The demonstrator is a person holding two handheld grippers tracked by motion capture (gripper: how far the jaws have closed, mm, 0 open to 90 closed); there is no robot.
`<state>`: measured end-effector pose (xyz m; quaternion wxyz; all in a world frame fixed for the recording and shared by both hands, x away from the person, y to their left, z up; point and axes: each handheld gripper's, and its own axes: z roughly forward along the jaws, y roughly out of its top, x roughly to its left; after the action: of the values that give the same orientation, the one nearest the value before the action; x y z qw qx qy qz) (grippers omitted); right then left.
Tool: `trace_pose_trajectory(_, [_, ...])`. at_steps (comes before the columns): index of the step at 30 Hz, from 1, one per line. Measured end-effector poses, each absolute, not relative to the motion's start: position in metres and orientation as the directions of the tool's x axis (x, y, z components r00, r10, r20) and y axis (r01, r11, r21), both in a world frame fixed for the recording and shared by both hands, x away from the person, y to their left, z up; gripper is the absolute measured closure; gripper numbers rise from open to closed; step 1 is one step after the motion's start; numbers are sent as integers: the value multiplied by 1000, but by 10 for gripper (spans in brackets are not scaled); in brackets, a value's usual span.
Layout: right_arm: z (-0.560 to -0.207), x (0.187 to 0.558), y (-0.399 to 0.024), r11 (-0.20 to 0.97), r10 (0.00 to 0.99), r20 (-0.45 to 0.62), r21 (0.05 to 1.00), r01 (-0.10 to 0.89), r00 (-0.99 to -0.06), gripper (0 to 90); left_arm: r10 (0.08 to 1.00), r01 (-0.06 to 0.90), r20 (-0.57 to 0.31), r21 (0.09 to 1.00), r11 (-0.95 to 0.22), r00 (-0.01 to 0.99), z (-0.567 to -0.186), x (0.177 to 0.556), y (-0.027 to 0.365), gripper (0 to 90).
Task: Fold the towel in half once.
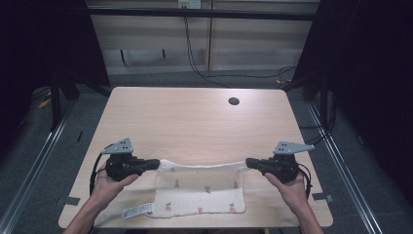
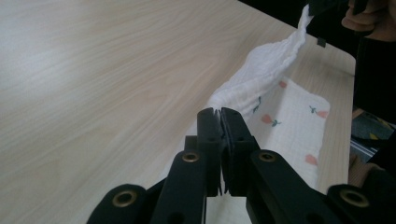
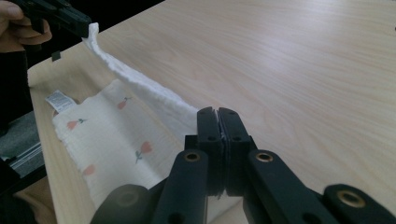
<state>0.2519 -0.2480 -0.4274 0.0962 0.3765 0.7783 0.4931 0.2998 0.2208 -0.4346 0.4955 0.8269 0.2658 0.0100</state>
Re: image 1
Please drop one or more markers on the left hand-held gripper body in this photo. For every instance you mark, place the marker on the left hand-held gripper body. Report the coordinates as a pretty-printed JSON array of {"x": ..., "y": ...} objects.
[{"x": 121, "y": 165}]

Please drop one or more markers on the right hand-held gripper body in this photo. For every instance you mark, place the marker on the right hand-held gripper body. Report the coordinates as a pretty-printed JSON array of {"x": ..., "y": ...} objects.
[{"x": 282, "y": 167}]

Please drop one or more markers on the cream cloth with fruit print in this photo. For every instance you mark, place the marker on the cream cloth with fruit print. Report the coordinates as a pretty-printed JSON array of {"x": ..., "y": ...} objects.
[{"x": 198, "y": 191}]

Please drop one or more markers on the person's right hand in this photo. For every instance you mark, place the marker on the person's right hand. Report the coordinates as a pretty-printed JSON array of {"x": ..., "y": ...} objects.
[{"x": 292, "y": 193}]

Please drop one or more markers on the person's left hand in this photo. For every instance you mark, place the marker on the person's left hand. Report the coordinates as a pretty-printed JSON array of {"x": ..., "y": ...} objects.
[{"x": 107, "y": 190}]

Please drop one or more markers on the grey tape piece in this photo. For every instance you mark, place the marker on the grey tape piece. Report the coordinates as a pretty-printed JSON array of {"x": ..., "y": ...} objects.
[
  {"x": 71, "y": 201},
  {"x": 321, "y": 197}
]

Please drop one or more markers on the black metal stand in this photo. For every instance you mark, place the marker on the black metal stand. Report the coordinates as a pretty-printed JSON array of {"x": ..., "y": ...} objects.
[
  {"x": 56, "y": 104},
  {"x": 323, "y": 104}
]

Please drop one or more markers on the yellow floor tape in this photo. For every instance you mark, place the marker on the yellow floor tape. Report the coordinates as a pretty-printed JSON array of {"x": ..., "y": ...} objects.
[{"x": 44, "y": 103}]

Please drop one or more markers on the black curtain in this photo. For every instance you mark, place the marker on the black curtain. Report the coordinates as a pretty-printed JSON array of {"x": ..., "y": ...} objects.
[
  {"x": 373, "y": 81},
  {"x": 39, "y": 42}
]

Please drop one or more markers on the metal floor rail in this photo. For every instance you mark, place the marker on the metal floor rail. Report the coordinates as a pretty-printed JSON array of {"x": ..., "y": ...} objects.
[
  {"x": 29, "y": 175},
  {"x": 344, "y": 169}
]

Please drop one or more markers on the black horizontal frame bar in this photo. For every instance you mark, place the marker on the black horizontal frame bar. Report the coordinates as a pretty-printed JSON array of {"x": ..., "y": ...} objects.
[{"x": 195, "y": 13}]

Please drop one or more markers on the white wall outlet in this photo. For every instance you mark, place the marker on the white wall outlet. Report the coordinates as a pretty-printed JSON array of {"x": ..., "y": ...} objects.
[{"x": 190, "y": 4}]

